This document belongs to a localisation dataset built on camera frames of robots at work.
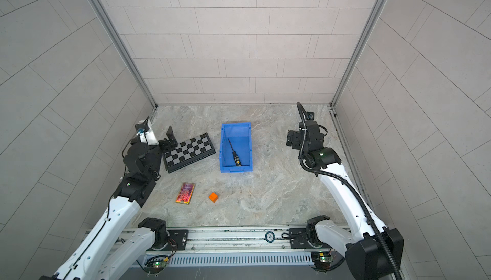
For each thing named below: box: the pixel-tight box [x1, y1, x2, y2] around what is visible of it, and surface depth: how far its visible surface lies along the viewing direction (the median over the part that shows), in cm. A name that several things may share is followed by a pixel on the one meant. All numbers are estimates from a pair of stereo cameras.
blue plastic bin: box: [219, 122, 253, 174], surface depth 99 cm
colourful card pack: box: [175, 182, 196, 205], surface depth 82 cm
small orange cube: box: [208, 191, 219, 204], surface depth 82 cm
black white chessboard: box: [162, 132, 217, 174], surface depth 94 cm
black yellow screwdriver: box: [227, 138, 242, 167], surface depth 93 cm
